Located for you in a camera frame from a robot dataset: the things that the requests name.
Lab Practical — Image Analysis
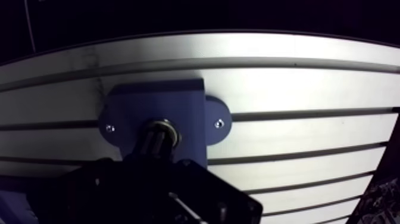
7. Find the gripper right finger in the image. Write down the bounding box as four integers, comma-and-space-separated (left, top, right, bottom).
153, 130, 264, 224

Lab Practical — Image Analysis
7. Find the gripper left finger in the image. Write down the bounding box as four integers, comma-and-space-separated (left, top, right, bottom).
26, 129, 163, 224

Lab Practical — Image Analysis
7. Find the steel bearing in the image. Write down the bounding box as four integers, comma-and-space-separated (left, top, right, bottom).
145, 117, 183, 148

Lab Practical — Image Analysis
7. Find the dark blue-grey housing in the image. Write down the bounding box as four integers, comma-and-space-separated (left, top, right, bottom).
98, 78, 233, 170

